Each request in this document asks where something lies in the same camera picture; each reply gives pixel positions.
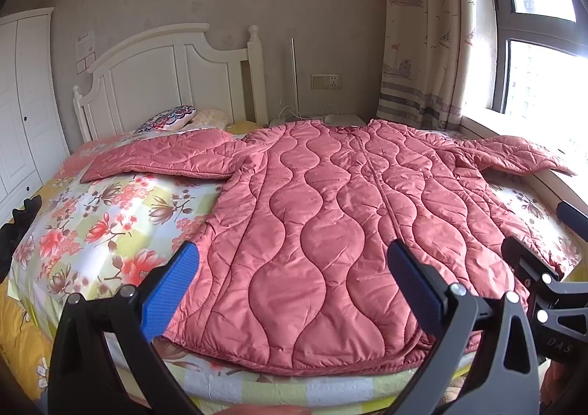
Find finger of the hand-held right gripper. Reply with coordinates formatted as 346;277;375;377
501;236;588;319
557;200;588;242

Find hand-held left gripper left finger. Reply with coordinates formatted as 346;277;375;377
48;241;203;415

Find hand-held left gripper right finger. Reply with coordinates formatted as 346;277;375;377
387;239;541;415

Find pink quilted coat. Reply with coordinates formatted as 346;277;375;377
80;118;577;376

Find bed with floral sheet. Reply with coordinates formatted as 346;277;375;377
0;121;588;415

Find beige window sill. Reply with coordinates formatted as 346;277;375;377
459;114;588;214

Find yellow daisy blanket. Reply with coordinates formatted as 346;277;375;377
0;277;52;403

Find black cloth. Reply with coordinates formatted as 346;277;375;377
0;194;43;282

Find patterned purple pillow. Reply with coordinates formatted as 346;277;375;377
135;105;197;133

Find beige fluffy pillow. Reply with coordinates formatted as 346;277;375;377
190;108;229;129

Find yellow pillow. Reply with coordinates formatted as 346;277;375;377
227;120;258;136

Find dark framed window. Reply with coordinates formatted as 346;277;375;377
478;0;588;158

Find white nightstand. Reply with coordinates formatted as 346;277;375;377
270;114;368;128

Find white wooden headboard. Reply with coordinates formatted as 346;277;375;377
73;24;269;142

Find white wardrobe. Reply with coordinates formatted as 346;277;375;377
0;8;71;214

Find boat print curtain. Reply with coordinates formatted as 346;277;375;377
377;0;501;132

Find white upright pole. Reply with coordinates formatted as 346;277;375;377
289;38;301;119

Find white wall notice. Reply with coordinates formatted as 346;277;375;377
75;30;97;74

